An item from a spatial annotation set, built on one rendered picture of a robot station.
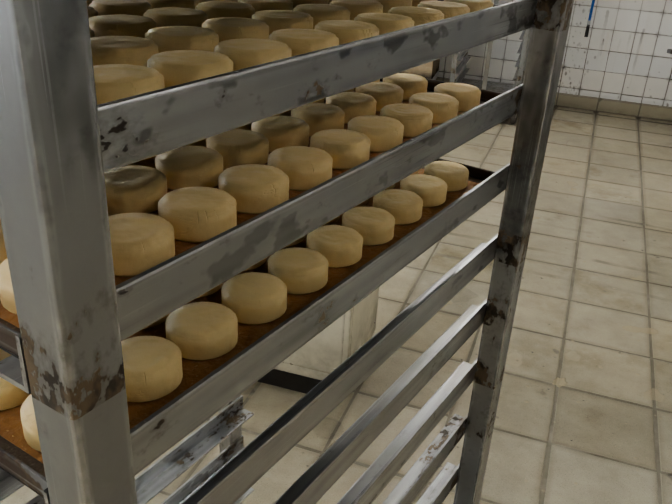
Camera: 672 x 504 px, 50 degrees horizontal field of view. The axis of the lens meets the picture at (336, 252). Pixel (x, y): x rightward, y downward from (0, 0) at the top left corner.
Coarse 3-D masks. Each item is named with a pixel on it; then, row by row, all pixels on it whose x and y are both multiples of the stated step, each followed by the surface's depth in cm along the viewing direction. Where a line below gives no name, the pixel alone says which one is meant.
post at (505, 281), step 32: (544, 0) 73; (544, 32) 74; (544, 64) 75; (544, 96) 76; (544, 128) 78; (512, 160) 81; (512, 192) 82; (512, 224) 84; (512, 256) 85; (512, 288) 87; (512, 320) 91; (480, 352) 92; (480, 384) 94; (480, 416) 96; (480, 448) 98; (480, 480) 102
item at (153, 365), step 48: (384, 192) 73; (432, 192) 75; (336, 240) 63; (384, 240) 67; (240, 288) 55; (288, 288) 58; (144, 336) 48; (192, 336) 49; (240, 336) 52; (0, 384) 43; (144, 384) 44; (192, 384) 47; (0, 432) 42
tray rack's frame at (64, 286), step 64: (0, 0) 24; (64, 0) 25; (0, 64) 25; (64, 64) 25; (0, 128) 26; (64, 128) 26; (0, 192) 28; (64, 192) 27; (64, 256) 28; (64, 320) 29; (64, 384) 30; (64, 448) 32; (128, 448) 34
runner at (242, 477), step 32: (480, 256) 82; (448, 288) 76; (416, 320) 71; (384, 352) 66; (320, 384) 63; (352, 384) 62; (288, 416) 59; (320, 416) 59; (256, 448) 51; (288, 448) 55; (224, 480) 49; (256, 480) 53
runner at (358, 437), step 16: (464, 320) 90; (480, 320) 90; (448, 336) 87; (464, 336) 86; (432, 352) 84; (448, 352) 82; (416, 368) 81; (432, 368) 79; (400, 384) 78; (416, 384) 76; (384, 400) 76; (400, 400) 73; (368, 416) 73; (384, 416) 71; (352, 432) 71; (368, 432) 69; (336, 448) 69; (352, 448) 66; (320, 464) 67; (336, 464) 64; (304, 480) 65; (320, 480) 62; (336, 480) 65; (288, 496) 63; (304, 496) 60; (320, 496) 63
